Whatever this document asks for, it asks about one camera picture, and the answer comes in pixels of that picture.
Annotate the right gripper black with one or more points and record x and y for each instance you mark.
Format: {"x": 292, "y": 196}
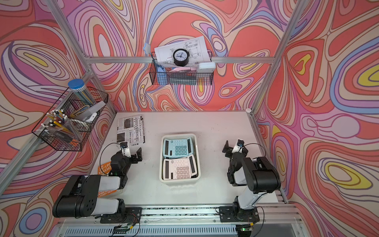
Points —
{"x": 228, "y": 148}

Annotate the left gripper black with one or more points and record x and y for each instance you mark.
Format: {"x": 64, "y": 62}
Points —
{"x": 133, "y": 160}

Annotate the light blue calculator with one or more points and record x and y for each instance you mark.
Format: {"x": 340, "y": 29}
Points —
{"x": 177, "y": 148}

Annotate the pink calculator back top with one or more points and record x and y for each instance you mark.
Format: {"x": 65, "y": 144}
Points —
{"x": 180, "y": 168}

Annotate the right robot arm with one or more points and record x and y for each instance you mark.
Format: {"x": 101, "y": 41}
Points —
{"x": 257, "y": 175}

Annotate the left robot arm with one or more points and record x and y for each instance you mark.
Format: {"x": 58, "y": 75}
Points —
{"x": 80, "y": 196}

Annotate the white plastic storage box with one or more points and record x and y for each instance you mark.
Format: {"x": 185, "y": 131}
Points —
{"x": 195, "y": 153}

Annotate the orange paperback book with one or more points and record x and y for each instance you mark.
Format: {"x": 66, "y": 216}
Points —
{"x": 109, "y": 185}

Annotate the white stapler in basket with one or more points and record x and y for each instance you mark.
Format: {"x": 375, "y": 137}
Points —
{"x": 86, "y": 112}

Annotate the clear cup of pencils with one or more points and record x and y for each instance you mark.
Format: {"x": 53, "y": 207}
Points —
{"x": 61, "y": 127}

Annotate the blue lid pencil jar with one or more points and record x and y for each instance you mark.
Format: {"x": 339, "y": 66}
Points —
{"x": 81, "y": 91}

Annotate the white rounded device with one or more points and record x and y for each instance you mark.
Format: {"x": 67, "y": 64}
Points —
{"x": 206, "y": 67}

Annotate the black round clock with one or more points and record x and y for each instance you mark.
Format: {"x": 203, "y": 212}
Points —
{"x": 181, "y": 57}

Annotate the white paper drawing sheet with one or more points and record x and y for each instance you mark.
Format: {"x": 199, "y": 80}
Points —
{"x": 196, "y": 48}

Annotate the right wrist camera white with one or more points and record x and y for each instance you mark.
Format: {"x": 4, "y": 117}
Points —
{"x": 238, "y": 148}

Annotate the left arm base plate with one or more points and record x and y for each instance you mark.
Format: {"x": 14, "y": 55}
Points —
{"x": 128, "y": 215}

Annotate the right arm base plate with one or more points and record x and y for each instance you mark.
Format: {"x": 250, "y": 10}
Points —
{"x": 235, "y": 214}

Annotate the black wire basket left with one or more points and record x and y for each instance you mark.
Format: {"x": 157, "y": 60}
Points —
{"x": 69, "y": 103}

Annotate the black wire basket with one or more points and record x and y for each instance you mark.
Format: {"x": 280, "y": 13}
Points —
{"x": 69, "y": 103}
{"x": 162, "y": 76}

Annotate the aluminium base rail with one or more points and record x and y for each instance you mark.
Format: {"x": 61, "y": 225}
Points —
{"x": 269, "y": 220}

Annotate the black wire basket back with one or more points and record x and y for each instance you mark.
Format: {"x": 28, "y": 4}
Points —
{"x": 162, "y": 76}

